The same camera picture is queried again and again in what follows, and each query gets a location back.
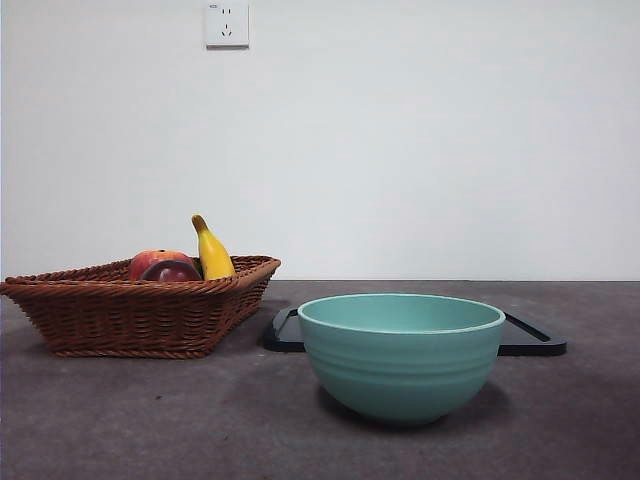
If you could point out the black rectangular tray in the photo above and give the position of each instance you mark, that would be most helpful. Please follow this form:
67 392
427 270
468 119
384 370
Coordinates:
530 342

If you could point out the teal ribbed bowl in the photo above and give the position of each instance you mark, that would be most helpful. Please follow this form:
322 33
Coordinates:
400 370

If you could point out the yellow banana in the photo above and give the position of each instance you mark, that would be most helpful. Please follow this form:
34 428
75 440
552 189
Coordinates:
215 255

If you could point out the red orange peach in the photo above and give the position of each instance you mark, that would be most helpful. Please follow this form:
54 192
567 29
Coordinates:
150 257

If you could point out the brown wicker basket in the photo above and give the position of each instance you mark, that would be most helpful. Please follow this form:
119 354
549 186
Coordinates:
135 320

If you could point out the dark red plum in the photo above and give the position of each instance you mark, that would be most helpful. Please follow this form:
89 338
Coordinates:
170 272

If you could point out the white wall socket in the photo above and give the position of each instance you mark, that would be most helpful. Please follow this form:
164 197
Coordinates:
227 25

